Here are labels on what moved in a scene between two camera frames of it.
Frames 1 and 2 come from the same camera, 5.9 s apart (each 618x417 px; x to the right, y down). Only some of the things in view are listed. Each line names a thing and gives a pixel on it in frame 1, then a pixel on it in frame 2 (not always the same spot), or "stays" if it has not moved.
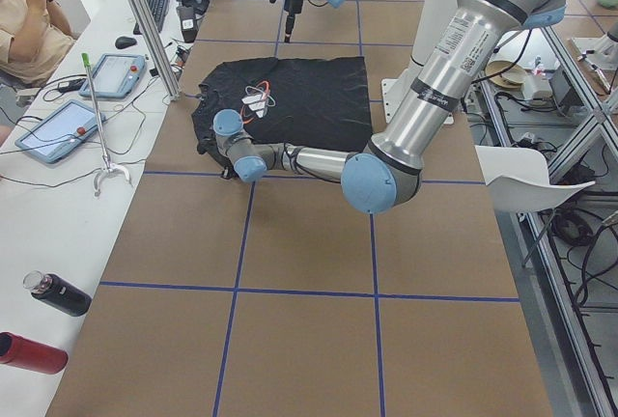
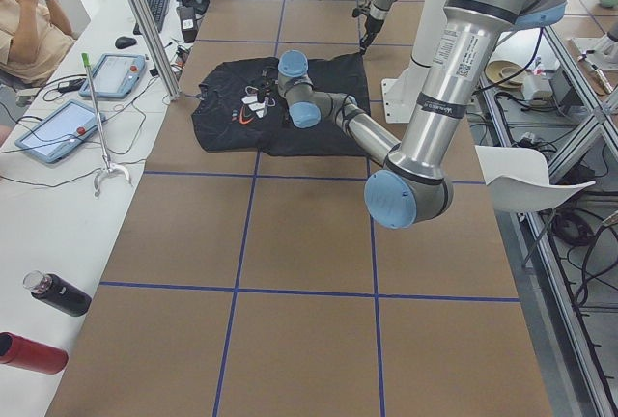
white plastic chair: x=519 y=180 stays
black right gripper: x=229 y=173 → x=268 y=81
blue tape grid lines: x=234 y=286 stays
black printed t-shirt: x=312 y=103 stays
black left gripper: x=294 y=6 → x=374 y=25
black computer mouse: x=125 y=42 stays
